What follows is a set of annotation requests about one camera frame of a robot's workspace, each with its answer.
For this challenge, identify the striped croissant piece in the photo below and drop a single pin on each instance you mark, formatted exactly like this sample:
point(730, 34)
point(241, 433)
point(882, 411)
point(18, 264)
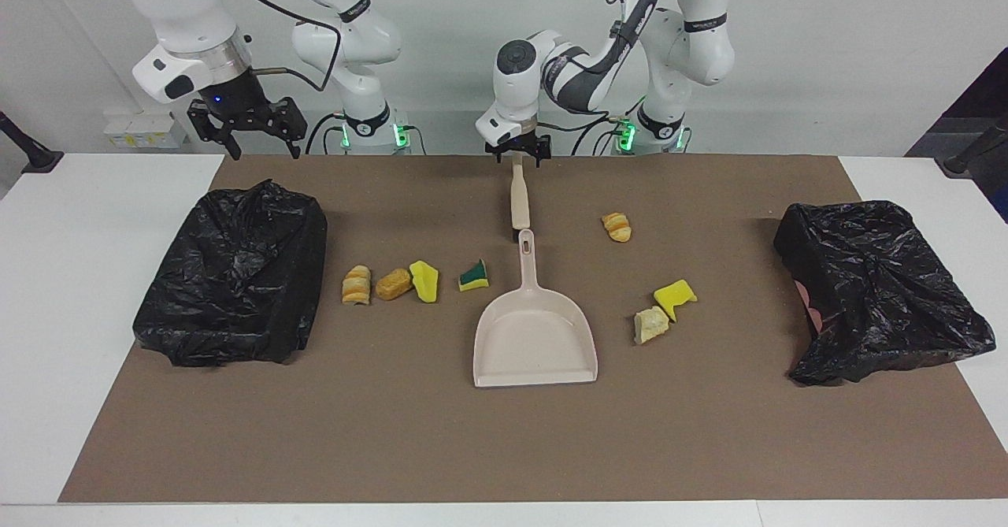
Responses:
point(617, 228)
point(356, 285)

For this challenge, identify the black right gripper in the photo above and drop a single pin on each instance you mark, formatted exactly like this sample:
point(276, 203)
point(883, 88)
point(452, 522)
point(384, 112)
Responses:
point(240, 98)

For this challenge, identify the yellow sponge wedge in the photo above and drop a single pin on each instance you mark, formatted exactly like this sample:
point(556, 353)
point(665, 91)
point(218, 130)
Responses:
point(425, 283)

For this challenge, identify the black bag over pink bin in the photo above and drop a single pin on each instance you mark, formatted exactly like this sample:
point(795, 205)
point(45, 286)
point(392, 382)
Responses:
point(882, 291)

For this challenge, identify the pink plastic bin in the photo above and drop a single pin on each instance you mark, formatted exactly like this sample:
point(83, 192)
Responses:
point(811, 312)

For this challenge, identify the green and yellow sponge piece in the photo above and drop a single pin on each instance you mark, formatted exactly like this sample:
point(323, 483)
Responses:
point(474, 278)

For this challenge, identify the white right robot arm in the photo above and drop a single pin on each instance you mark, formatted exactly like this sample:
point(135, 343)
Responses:
point(197, 31)

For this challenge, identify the brown paper table mat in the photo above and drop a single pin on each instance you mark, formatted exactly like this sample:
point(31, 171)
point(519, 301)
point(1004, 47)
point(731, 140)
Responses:
point(504, 448)

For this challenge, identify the yellow sponge block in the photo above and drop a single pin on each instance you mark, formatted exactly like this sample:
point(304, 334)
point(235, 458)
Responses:
point(673, 297)

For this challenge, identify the black stand foot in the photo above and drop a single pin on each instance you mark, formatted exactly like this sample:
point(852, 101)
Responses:
point(39, 159)
point(965, 163)

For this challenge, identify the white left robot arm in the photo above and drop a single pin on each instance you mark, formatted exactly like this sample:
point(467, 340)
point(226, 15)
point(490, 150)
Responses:
point(693, 46)

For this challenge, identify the beige plastic dustpan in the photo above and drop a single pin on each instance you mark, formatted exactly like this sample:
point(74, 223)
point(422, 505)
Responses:
point(535, 338)

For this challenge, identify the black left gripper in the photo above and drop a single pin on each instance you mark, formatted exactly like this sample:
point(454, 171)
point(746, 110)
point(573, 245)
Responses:
point(518, 143)

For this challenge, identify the brown fried nugget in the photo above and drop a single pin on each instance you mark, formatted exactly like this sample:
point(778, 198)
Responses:
point(393, 284)

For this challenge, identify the torn croissant chunk pale inside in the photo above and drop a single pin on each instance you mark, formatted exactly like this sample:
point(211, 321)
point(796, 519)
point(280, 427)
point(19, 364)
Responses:
point(650, 326)

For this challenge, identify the beige hand brush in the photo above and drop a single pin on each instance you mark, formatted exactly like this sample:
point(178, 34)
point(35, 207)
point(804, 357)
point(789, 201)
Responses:
point(519, 200)

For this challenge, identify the black bag lined bin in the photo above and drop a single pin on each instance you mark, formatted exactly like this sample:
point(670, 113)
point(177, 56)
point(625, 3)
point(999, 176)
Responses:
point(228, 291)

